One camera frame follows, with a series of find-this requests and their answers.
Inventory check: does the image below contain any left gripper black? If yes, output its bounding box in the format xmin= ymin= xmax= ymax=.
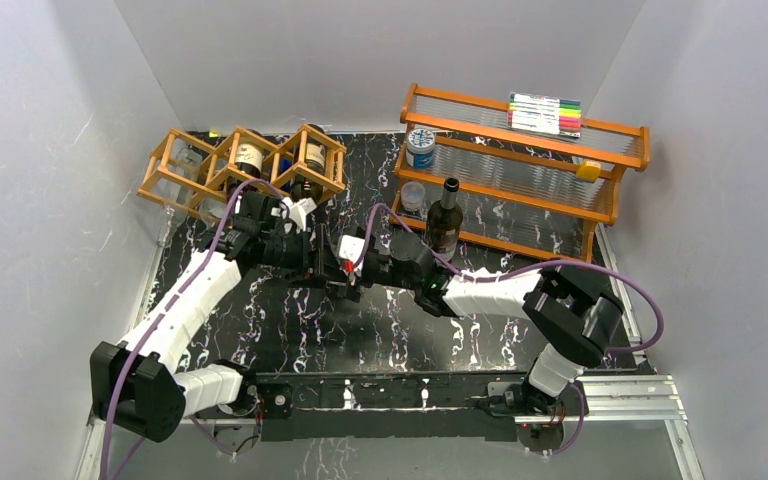
xmin=261 ymin=225 xmax=347 ymax=288

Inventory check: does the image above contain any dark wine bottle cream label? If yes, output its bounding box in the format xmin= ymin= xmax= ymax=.
xmin=289 ymin=125 xmax=329 ymax=203

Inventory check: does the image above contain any dark wine bottle brown label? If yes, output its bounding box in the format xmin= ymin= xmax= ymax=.
xmin=424 ymin=177 xmax=463 ymax=261

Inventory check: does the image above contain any clear glass bottle black cap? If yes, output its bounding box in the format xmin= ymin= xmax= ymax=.
xmin=168 ymin=147 xmax=204 ymax=181

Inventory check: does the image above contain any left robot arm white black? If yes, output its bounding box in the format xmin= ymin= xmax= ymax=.
xmin=90 ymin=191 xmax=324 ymax=442

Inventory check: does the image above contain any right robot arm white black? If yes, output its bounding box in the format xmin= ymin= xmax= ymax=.
xmin=337 ymin=232 xmax=624 ymax=414

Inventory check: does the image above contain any blue plastic bottle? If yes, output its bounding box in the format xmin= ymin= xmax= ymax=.
xmin=271 ymin=166 xmax=297 ymax=196

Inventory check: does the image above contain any brown wine bottle gold cap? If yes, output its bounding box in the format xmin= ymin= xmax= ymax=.
xmin=227 ymin=130 xmax=268 ymax=194

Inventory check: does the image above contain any orange wooden wine rack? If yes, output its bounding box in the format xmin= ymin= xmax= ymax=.
xmin=137 ymin=124 xmax=347 ymax=218

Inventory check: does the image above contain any orange wooden shelf rack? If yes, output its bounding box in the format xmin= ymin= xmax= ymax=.
xmin=393 ymin=84 xmax=651 ymax=262

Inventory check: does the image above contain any small clear plastic cup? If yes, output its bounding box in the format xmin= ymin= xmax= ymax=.
xmin=400 ymin=181 xmax=426 ymax=213

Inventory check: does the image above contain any blue lidded jar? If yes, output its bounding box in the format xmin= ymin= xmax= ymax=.
xmin=405 ymin=128 xmax=436 ymax=169

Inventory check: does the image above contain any yellow block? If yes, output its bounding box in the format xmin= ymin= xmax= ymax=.
xmin=576 ymin=160 xmax=602 ymax=183

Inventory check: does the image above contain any marker pen pack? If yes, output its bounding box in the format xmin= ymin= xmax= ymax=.
xmin=508 ymin=92 xmax=583 ymax=139

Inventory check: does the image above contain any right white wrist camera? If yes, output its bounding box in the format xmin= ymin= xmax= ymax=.
xmin=337 ymin=235 xmax=365 ymax=274

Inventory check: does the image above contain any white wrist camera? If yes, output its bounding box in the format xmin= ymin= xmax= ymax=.
xmin=281 ymin=197 xmax=317 ymax=231
xmin=337 ymin=235 xmax=365 ymax=274

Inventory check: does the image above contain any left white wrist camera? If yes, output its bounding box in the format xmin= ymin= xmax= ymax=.
xmin=281 ymin=197 xmax=317 ymax=231

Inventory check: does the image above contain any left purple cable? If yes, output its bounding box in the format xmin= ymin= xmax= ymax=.
xmin=97 ymin=177 xmax=293 ymax=480

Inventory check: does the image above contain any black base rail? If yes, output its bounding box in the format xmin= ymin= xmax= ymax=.
xmin=214 ymin=370 xmax=587 ymax=444

